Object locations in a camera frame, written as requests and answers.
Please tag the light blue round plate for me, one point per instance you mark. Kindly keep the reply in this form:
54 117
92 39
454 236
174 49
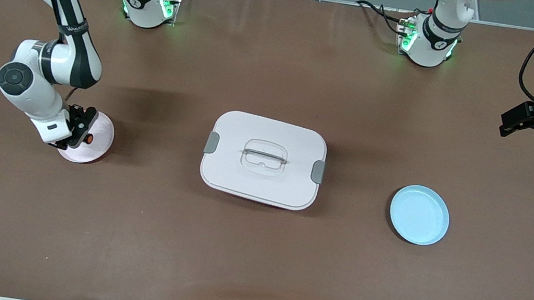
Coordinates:
418 215

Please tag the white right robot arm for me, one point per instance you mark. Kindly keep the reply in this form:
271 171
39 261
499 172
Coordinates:
26 93

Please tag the white lidded storage box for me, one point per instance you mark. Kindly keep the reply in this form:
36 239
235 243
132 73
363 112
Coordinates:
262 181

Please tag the pink round plate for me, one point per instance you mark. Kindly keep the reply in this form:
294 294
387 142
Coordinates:
95 156

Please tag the brown table mat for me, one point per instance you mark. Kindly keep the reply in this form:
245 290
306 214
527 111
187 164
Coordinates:
251 253

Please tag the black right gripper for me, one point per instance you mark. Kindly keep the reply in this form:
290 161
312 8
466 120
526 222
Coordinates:
76 117

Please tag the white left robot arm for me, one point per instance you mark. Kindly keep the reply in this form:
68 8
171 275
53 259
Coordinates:
431 42

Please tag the orange black push switch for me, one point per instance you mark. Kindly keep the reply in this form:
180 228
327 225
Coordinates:
89 139

